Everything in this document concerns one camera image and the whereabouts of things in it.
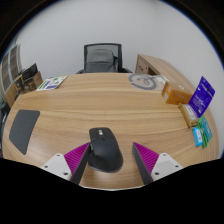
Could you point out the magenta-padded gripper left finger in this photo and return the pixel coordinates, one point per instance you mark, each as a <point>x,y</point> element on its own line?
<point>76,160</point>

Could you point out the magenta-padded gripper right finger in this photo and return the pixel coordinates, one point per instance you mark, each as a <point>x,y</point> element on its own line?
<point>146,159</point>

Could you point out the dark grey computer mouse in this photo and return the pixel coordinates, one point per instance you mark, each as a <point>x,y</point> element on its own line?
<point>105,151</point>

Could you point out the dark grey mouse pad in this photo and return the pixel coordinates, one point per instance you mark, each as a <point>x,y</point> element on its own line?
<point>23,130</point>

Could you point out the small blue packet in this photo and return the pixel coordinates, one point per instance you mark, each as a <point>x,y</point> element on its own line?
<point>197,137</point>

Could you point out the small brown labelled box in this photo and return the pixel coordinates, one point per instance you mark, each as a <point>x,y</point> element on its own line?
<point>188,115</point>

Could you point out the green packet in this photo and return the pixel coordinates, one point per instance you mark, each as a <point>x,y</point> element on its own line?
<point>206,130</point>

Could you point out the orange cardboard box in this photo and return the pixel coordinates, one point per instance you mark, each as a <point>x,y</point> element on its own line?
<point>176,94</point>

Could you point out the black leather office chair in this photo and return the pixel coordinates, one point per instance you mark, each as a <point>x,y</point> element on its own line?
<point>2,126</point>

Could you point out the white green printed leaflet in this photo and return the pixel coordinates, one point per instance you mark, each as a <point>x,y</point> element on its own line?
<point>51,83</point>

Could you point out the purple card package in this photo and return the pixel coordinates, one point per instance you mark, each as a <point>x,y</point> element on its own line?
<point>201,98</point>

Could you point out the large brown cardboard box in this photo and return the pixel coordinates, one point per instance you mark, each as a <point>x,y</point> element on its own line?
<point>33,83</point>

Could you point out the small brown cardboard box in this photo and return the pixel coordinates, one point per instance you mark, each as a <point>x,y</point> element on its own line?
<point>18,87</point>

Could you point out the wooden side desk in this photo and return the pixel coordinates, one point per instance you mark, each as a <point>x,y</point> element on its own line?
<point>163,66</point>

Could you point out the black cardboard box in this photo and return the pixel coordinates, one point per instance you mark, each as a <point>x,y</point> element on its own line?
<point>29,71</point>

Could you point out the grey backpack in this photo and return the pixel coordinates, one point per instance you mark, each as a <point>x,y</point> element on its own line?
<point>100,61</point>

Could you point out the wooden glass-door cabinet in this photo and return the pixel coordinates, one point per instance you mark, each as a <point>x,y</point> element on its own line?
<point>8,71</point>

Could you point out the black mesh office chair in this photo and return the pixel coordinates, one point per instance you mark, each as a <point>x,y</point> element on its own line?
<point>88,48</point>

